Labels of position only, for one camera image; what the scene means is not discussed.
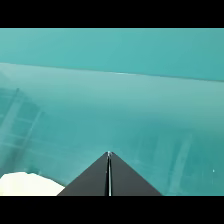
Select white garment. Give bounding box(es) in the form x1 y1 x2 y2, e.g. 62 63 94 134
0 171 66 197

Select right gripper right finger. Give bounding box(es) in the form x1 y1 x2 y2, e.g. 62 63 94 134
109 151 163 197

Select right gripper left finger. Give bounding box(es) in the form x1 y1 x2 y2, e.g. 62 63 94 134
57 151 110 197

